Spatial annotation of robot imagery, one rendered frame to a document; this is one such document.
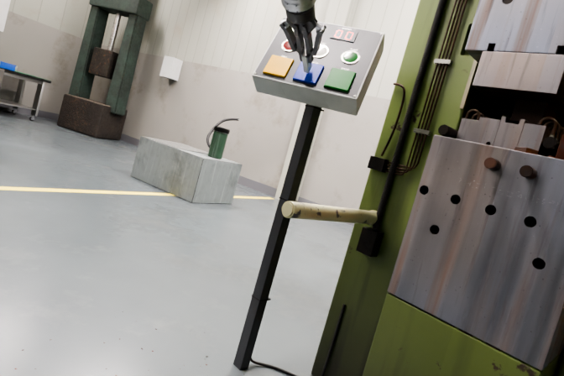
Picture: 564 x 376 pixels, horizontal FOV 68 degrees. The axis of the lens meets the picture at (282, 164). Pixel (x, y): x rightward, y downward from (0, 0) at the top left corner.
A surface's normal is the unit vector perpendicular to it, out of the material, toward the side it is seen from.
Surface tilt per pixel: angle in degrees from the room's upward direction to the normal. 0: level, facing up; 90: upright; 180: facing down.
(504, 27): 90
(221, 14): 90
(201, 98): 90
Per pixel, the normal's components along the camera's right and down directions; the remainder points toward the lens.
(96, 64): -0.29, -0.02
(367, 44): -0.15, -0.51
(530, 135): -0.67, -0.15
